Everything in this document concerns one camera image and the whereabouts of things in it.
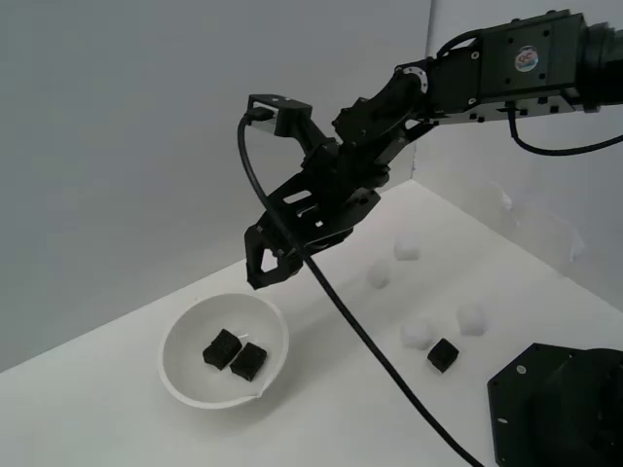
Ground white bowl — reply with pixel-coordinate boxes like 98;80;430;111
159;290;291;410

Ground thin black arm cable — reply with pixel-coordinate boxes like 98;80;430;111
505;104;623;157

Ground black box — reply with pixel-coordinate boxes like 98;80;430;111
229;341;269;383
202;329;243;372
426;338;460;375

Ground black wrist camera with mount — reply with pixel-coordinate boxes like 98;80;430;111
246;93;342;162

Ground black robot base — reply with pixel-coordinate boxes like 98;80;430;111
487;342;623;467

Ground thick black camera cable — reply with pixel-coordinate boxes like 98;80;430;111
237;109;486;467

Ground white cube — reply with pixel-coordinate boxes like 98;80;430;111
400;319;433;349
393;233;423;263
367;262;393;289
457;304;488;337

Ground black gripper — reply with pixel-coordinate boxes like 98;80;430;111
244;139;391;292

